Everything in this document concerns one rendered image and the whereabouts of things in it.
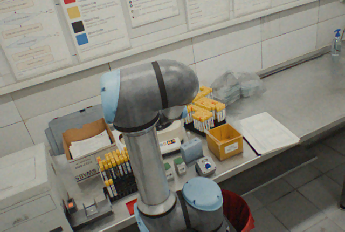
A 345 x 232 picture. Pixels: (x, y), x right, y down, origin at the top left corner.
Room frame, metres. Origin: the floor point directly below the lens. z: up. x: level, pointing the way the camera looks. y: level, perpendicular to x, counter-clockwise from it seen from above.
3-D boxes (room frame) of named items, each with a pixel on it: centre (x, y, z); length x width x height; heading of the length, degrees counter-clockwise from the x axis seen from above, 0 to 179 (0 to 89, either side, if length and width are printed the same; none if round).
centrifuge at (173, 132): (1.32, 0.10, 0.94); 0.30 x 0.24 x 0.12; 10
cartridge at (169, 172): (1.02, 0.08, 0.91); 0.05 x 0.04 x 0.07; 19
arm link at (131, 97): (0.61, 0.09, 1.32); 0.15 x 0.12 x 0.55; 98
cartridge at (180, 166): (1.04, 0.02, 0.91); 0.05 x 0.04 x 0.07; 19
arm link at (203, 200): (0.63, -0.03, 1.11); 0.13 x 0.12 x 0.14; 98
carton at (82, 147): (1.26, 0.46, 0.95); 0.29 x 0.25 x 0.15; 19
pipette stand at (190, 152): (1.11, -0.05, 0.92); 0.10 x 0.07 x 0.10; 116
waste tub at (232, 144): (1.14, -0.22, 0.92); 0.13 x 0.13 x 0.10; 17
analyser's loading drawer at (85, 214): (0.86, 0.43, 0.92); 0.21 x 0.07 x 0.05; 109
